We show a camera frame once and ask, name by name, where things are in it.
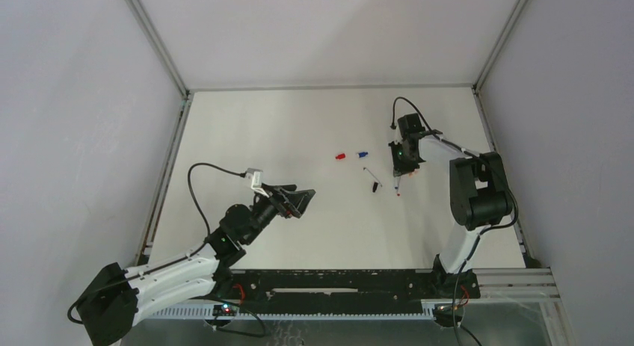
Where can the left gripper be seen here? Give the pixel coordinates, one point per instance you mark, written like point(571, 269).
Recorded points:
point(283, 202)

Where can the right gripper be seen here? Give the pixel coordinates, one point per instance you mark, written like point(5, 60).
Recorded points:
point(404, 167)

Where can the white pen red tip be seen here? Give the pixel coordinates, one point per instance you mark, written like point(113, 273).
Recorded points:
point(396, 185)

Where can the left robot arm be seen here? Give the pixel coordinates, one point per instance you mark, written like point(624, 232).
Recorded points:
point(117, 299)

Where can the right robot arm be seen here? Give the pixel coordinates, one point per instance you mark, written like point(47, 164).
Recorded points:
point(479, 195)

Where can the white pen black tip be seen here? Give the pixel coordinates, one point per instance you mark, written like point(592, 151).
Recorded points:
point(376, 183)

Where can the left controller board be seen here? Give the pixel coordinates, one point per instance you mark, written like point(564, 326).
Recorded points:
point(226, 309)

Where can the controller board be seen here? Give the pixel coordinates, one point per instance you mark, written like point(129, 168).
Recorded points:
point(448, 316)
point(226, 309)

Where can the right controller board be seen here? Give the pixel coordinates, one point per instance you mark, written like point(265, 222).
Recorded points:
point(448, 316)

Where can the perforated metal strip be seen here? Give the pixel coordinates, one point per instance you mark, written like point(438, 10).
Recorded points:
point(209, 311)

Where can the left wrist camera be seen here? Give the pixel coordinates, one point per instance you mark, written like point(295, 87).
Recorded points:
point(255, 178)

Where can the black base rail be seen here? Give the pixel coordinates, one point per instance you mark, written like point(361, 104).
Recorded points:
point(342, 290)

